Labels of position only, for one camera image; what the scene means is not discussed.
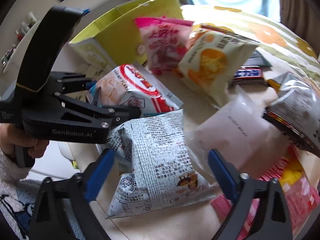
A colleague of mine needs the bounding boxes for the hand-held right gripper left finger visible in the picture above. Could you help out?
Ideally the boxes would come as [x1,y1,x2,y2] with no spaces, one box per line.
[29,149,117,240]

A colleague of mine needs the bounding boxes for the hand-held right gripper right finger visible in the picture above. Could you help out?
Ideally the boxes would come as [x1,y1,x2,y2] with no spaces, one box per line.
[207,149,293,240]

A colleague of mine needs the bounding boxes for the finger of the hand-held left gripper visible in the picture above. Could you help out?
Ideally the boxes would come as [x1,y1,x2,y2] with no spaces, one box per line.
[50,92,142,130]
[49,71,102,105]

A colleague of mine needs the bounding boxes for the red white snack packet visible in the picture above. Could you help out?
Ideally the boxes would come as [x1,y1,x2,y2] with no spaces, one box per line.
[89,64,184,118]

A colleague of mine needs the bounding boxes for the silver printed snack packet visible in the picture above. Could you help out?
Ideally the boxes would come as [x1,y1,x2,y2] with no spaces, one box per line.
[96,110,218,219]

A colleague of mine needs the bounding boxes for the green cardboard box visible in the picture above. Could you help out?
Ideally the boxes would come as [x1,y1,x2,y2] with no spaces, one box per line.
[69,0,184,80]

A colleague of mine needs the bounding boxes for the pink strawberry snack packet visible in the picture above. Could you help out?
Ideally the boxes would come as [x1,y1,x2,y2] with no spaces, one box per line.
[135,16,194,75]

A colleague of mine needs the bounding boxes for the dark chocolate bar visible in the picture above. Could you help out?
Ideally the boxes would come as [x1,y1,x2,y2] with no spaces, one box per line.
[231,66,265,87]

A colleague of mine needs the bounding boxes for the person's left hand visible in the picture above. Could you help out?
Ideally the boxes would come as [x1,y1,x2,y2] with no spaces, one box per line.
[0,124,49,159]

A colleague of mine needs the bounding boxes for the white translucent packet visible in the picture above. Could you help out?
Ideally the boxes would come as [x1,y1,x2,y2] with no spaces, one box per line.
[189,90,288,180]

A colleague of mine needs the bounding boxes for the pink yellow snack packet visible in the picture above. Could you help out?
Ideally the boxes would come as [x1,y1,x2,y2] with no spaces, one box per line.
[211,146,314,239]

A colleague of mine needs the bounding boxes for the grey black snack packet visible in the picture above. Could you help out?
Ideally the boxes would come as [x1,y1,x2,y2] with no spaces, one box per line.
[262,71,320,158]

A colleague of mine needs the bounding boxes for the cream orange snack packet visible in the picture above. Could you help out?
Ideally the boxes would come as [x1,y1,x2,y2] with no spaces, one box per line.
[177,24,260,108]

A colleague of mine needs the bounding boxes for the dark flat packet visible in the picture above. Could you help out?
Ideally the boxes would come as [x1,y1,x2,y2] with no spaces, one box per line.
[244,50,273,68]

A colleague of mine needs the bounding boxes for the bed with floral striped duvet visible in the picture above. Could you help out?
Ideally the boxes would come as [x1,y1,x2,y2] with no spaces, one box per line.
[180,4,320,85]

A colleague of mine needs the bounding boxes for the brown curtain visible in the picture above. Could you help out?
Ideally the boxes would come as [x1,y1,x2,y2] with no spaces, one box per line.
[277,0,318,55]

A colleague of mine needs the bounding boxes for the white wall shelf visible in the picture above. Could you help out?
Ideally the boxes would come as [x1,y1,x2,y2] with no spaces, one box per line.
[0,11,43,74]

